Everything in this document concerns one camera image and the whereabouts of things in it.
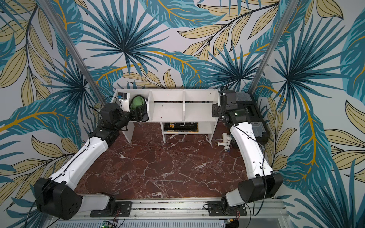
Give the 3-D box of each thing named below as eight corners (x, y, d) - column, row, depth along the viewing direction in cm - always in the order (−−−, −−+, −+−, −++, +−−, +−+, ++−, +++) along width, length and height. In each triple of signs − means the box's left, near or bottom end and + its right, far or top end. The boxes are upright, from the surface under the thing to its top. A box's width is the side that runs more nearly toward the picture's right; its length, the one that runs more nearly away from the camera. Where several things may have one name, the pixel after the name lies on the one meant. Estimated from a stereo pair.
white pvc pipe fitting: (215, 147, 99) (216, 144, 96) (222, 134, 106) (223, 131, 103) (227, 153, 96) (229, 151, 94) (234, 140, 103) (235, 137, 100)
